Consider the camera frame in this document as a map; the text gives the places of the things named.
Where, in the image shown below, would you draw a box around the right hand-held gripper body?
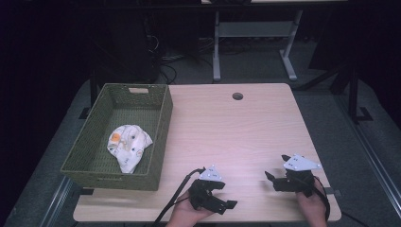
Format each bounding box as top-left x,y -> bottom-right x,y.
272,153 -> 323,199

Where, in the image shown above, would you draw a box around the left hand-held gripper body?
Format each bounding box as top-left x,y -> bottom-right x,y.
188,165 -> 227,212

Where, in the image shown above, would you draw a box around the white printed cloth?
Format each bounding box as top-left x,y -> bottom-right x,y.
106,124 -> 154,175

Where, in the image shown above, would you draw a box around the green woven basket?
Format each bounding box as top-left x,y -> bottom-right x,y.
60,82 -> 174,192

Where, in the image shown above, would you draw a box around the person's left hand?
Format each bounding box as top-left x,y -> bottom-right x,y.
166,189 -> 216,227

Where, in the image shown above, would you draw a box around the person's right hand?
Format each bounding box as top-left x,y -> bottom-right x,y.
295,184 -> 329,227

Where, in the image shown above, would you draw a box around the black metal stand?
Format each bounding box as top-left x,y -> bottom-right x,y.
346,64 -> 375,125
78,70 -> 99,120

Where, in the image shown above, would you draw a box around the dark cabinet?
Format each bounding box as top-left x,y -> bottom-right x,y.
100,12 -> 161,85

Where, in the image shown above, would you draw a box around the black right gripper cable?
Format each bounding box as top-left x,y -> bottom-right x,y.
311,175 -> 370,227

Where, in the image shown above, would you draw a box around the black floor cables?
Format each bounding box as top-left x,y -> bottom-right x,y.
146,34 -> 250,85

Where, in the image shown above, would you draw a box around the white metal desk frame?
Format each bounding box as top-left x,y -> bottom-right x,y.
212,9 -> 305,82

